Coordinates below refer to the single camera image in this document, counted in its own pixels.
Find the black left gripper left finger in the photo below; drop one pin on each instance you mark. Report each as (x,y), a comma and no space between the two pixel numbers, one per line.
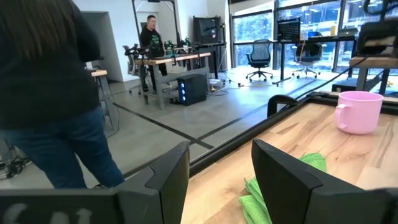
(161,193)

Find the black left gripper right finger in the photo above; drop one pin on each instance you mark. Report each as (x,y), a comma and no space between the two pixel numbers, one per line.
(295,193)

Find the pink plastic cup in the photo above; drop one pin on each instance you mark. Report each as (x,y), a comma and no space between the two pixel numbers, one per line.
(360,115)

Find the black background robot arm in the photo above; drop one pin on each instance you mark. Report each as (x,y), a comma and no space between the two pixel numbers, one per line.
(133,51)

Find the green folded cloth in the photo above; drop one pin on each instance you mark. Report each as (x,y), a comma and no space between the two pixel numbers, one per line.
(253,205)

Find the black computer tower blue lights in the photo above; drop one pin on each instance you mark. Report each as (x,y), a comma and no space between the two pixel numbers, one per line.
(194,88)

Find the black floor case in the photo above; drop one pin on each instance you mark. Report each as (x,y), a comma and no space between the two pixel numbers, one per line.
(343,84)

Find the small wooden side table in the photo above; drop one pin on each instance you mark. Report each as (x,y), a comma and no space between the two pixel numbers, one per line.
(99,73)

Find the wooden table grey legs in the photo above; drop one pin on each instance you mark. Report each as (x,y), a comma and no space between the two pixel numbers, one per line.
(174,58)

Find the black mesh office chair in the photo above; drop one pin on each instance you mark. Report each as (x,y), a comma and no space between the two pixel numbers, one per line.
(308,51)
(259,53)

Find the wooden table black legs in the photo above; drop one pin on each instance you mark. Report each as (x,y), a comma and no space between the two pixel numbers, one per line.
(373,62)

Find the person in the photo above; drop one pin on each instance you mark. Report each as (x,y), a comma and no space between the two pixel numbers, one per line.
(46,77)
(151,39)

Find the black desk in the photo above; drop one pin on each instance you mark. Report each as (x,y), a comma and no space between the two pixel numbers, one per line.
(323,39)

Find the black pegboard panel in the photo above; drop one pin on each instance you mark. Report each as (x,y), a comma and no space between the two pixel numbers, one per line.
(289,29)

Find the black aluminium table frame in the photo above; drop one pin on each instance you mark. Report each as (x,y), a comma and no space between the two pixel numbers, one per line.
(236,141)

